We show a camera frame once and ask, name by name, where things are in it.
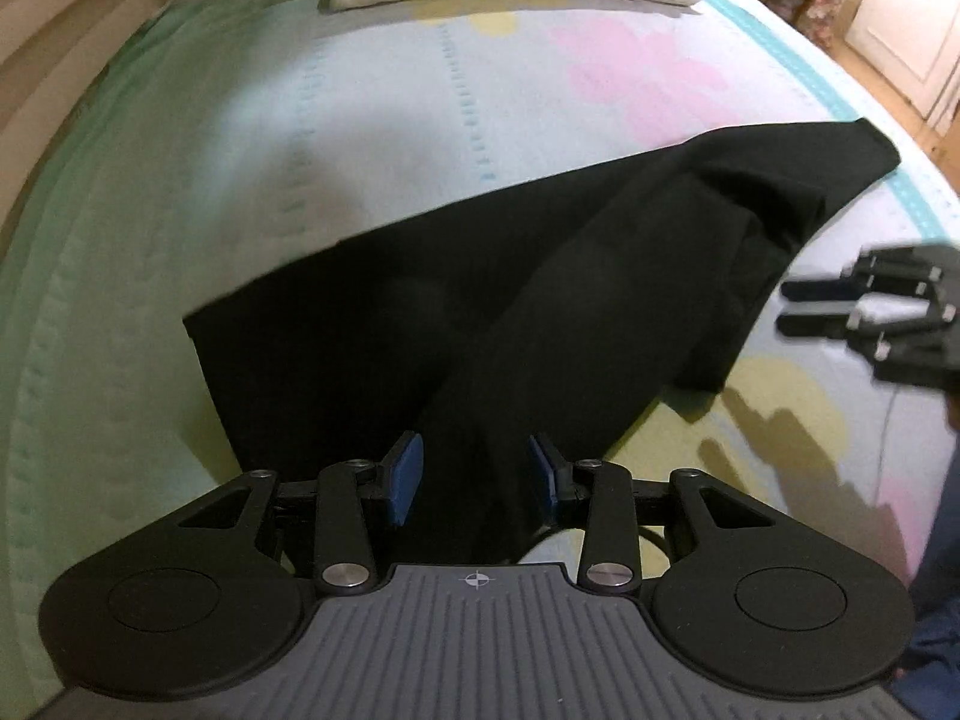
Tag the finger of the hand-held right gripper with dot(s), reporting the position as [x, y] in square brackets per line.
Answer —
[821, 289]
[817, 324]

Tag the person's blue clothing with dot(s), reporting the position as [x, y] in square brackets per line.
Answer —
[937, 615]

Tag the white door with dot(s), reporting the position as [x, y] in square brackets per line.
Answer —
[907, 15]

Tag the black pants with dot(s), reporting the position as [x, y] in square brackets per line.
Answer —
[570, 300]

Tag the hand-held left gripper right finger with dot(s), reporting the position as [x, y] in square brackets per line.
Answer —
[541, 474]

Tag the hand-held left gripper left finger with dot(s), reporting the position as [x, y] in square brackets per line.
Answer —
[403, 476]

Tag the wooden headboard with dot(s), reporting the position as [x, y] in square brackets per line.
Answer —
[67, 22]

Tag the floral pastel bed blanket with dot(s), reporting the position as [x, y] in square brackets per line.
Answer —
[225, 187]

